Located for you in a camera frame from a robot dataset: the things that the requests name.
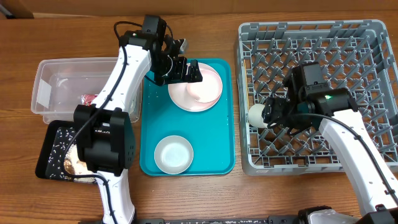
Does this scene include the pale green cup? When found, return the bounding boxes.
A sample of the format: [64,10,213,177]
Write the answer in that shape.
[248,104,268,128]

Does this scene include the small grey bowl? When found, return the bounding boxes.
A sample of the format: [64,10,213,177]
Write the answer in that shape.
[154,135,194,175]

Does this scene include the red snack wrapper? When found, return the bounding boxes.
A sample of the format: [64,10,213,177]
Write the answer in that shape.
[81,94,97,106]

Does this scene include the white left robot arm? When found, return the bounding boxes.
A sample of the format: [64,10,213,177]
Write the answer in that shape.
[71,15,203,223]

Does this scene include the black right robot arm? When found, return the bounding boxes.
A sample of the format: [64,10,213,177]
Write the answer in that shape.
[249,62,397,223]

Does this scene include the grey dishwasher rack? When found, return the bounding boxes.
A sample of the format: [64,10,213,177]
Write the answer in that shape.
[236,20,397,176]

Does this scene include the large pink plate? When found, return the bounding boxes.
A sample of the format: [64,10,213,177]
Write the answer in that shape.
[168,62,222,112]

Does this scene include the wooden chopstick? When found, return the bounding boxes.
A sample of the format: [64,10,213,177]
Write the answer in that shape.
[243,59,248,79]

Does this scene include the teal plastic tray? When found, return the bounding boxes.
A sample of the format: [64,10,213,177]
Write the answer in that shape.
[139,58,235,176]

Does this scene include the clear plastic bin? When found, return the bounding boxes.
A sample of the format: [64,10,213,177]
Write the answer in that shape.
[30,57,144,125]

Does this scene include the black tray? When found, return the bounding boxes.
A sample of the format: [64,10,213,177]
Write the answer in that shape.
[35,120,96,184]

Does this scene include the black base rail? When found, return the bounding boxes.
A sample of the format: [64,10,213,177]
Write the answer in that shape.
[135,215,303,224]

